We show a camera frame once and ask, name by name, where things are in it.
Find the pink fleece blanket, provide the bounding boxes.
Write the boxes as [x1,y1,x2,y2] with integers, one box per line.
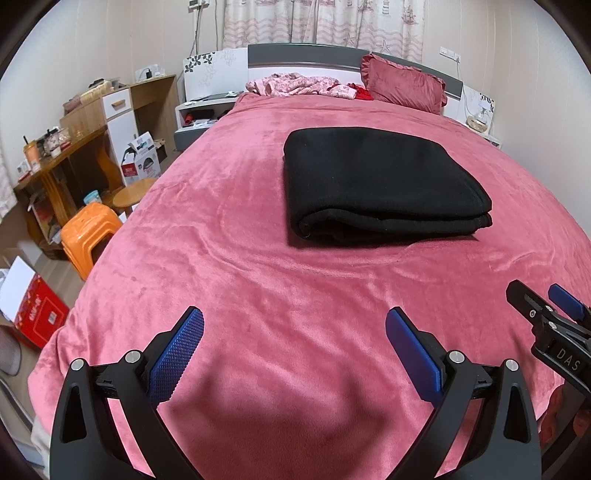
[28,92,591,480]

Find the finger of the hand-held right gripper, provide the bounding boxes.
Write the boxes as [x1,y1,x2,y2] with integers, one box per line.
[547,284,591,324]
[505,279,561,330]

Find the white and red product box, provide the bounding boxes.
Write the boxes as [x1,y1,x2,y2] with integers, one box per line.
[120,131,162,182]

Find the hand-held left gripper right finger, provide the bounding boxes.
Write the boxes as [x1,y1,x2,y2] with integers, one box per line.
[385,307,542,480]

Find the glass jar lamp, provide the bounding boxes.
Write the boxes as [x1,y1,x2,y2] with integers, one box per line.
[465,104,491,132]

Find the orange plastic stool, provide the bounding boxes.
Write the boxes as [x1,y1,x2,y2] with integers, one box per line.
[60,203,123,281]

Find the black pants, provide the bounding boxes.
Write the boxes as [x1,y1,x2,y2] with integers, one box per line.
[283,127,494,246]

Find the grey mesh bin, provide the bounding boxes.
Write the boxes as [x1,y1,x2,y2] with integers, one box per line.
[0,330,24,377]

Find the white nightstand with floral panel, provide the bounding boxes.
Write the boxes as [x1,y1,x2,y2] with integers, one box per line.
[174,47,250,153]

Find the red cardboard box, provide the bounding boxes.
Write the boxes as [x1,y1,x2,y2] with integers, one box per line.
[0,256,71,350]

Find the grey bed headboard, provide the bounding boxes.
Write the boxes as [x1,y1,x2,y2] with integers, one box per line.
[247,43,464,121]

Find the small white nightstand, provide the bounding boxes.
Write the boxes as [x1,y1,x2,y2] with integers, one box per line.
[455,83,503,149]

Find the wooden desk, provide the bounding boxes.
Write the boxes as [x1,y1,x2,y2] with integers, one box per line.
[14,124,116,259]

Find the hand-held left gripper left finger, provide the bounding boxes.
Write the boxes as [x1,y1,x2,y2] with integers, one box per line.
[50,306,205,480]

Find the round wooden stool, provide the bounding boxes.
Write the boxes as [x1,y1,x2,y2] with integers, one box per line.
[112,178,160,215]

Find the pink floral cloth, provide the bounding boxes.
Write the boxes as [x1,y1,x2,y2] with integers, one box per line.
[245,72,356,100]

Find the patterned pink curtain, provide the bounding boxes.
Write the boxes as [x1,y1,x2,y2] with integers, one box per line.
[222,0,426,63]

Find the wooden cabinet with white drawer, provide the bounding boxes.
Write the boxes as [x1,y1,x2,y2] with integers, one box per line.
[60,74,181,185]

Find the red ruffled pillow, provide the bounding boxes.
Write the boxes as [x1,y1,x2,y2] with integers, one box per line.
[360,53,448,116]

